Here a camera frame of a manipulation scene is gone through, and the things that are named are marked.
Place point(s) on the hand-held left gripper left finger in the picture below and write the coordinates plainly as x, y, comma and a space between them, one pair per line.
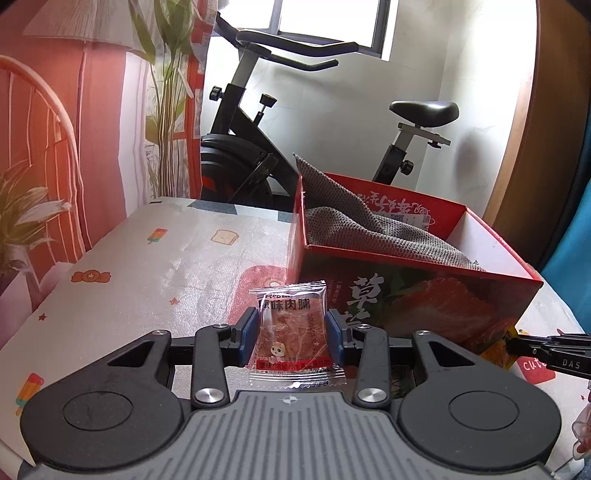
249, 337

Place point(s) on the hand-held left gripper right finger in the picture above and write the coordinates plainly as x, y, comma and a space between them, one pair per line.
334, 337

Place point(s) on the plant printed wall cloth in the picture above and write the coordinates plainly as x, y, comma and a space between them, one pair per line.
69, 138

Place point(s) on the blue curtain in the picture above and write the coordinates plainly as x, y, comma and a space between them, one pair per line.
572, 258

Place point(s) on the dark framed window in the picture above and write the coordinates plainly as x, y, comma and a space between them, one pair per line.
323, 18

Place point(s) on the wooden door frame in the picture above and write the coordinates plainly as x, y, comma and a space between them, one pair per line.
526, 138

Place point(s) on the clear snack packet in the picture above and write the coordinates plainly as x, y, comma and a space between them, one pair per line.
291, 332

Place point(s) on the black exercise bike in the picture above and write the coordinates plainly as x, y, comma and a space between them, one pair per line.
425, 110

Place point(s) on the printed tablecloth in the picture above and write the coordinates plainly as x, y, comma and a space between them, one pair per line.
161, 277

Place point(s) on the red cardboard box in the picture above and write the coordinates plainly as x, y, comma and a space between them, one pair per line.
415, 295

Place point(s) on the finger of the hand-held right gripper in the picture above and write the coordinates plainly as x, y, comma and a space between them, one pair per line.
531, 344

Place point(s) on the grey cloth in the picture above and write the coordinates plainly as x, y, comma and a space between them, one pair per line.
369, 221

